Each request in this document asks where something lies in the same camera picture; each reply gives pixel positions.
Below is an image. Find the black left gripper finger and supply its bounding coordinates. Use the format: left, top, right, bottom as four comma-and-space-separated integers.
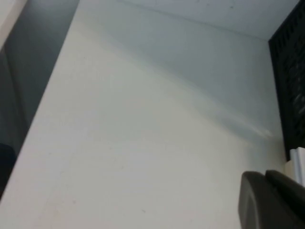
239, 169, 305, 229

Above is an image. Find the black plastic book stand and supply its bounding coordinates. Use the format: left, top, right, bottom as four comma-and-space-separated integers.
268, 0, 305, 163

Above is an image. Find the magazine with man on cover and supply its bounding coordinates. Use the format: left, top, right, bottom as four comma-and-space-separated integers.
285, 147, 305, 187

